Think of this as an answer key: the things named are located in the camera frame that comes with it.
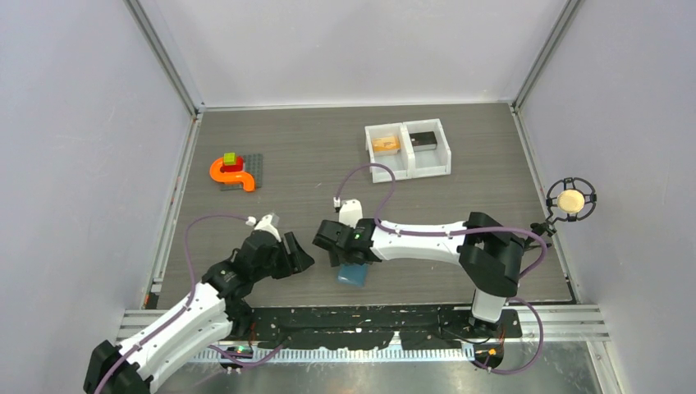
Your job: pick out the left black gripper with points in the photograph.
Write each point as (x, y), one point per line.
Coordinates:
(294, 262)

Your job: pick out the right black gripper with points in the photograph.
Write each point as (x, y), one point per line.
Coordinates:
(336, 258)

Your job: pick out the blue card holder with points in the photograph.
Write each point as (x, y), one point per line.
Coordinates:
(353, 274)

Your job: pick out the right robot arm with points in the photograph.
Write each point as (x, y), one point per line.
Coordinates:
(490, 254)

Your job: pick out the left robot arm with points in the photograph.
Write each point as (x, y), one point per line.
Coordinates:
(213, 311)

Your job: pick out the orange card stack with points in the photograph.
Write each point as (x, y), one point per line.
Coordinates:
(386, 145)

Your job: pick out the black card stack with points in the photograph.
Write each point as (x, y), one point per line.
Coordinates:
(423, 141)

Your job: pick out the orange curved toy piece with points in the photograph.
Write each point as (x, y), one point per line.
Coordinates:
(245, 179)

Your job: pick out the grey building baseplate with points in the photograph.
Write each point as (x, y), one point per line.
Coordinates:
(253, 164)

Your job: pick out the red toy block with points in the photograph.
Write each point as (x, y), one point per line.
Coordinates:
(239, 167)

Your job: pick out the green toy cube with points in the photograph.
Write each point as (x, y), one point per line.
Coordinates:
(229, 159)

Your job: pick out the white two-compartment tray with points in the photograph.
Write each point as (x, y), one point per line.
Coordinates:
(408, 164)

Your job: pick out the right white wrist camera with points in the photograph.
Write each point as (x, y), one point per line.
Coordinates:
(349, 211)

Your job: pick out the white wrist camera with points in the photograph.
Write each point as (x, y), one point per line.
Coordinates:
(349, 211)
(267, 223)

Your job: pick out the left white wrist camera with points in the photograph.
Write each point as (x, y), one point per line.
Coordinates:
(267, 223)

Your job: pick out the black microphone with mount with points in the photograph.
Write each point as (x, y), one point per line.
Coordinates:
(570, 199)

